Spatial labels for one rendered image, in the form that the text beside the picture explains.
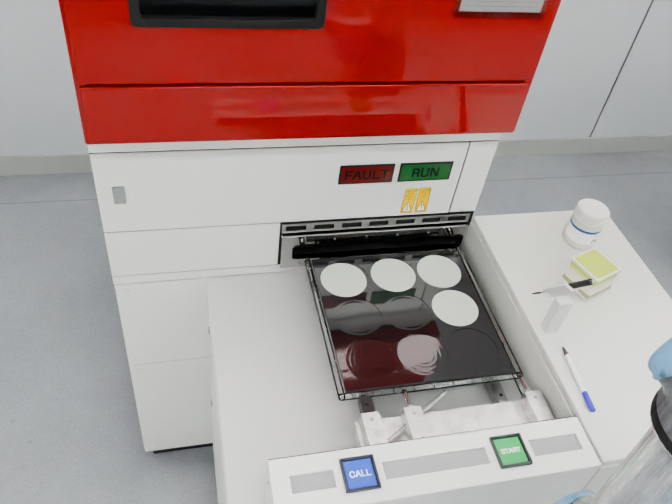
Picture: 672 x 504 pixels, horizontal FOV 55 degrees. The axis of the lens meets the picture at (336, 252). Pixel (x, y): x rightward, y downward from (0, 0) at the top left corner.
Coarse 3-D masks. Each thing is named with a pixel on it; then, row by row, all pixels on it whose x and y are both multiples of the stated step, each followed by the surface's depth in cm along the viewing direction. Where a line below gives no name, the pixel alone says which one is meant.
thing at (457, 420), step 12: (456, 408) 122; (468, 408) 123; (480, 408) 123; (492, 408) 123; (504, 408) 124; (516, 408) 124; (384, 420) 119; (396, 420) 119; (432, 420) 120; (444, 420) 120; (456, 420) 120; (468, 420) 121; (480, 420) 121; (492, 420) 121; (504, 420) 122; (516, 420) 122; (528, 420) 122; (360, 432) 116; (432, 432) 118; (444, 432) 118; (456, 432) 119; (360, 444) 115
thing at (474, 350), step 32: (384, 256) 147; (416, 256) 148; (448, 256) 149; (320, 288) 137; (416, 288) 141; (448, 288) 142; (352, 320) 132; (384, 320) 133; (416, 320) 134; (480, 320) 136; (352, 352) 127; (384, 352) 127; (416, 352) 128; (448, 352) 129; (480, 352) 130; (352, 384) 121; (384, 384) 122
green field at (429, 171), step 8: (408, 168) 136; (416, 168) 136; (424, 168) 137; (432, 168) 137; (440, 168) 138; (448, 168) 138; (400, 176) 137; (408, 176) 137; (416, 176) 138; (424, 176) 138; (432, 176) 139; (440, 176) 139
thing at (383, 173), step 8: (344, 168) 132; (352, 168) 133; (360, 168) 133; (368, 168) 134; (376, 168) 134; (384, 168) 134; (392, 168) 135; (344, 176) 134; (352, 176) 134; (360, 176) 135; (368, 176) 135; (376, 176) 136; (384, 176) 136
